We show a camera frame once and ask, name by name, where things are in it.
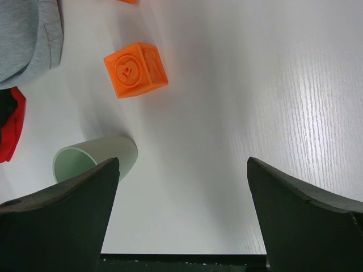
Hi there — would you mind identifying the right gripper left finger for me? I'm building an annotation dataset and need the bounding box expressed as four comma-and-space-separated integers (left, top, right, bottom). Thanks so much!
1, 158, 119, 271

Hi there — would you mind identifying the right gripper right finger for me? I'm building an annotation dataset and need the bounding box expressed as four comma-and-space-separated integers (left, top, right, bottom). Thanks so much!
247, 157, 362, 271

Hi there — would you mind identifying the black cloth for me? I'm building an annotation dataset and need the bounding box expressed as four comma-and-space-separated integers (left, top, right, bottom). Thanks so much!
0, 88, 18, 128

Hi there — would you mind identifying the grey sweatshirt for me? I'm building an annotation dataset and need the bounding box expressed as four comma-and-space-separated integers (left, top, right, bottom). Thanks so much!
1, 1, 64, 90

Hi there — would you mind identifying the red cloth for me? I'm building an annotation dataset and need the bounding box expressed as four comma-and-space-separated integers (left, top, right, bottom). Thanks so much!
1, 87, 26, 163

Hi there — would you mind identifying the orange cloth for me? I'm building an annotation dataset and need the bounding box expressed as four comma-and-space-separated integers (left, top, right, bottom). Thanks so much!
118, 0, 138, 5

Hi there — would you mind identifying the pale green cup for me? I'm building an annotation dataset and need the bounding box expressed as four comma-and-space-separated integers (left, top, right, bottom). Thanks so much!
52, 136, 138, 183

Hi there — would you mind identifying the orange toy cube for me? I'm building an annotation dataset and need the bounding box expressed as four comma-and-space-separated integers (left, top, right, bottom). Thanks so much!
104, 42, 168, 99

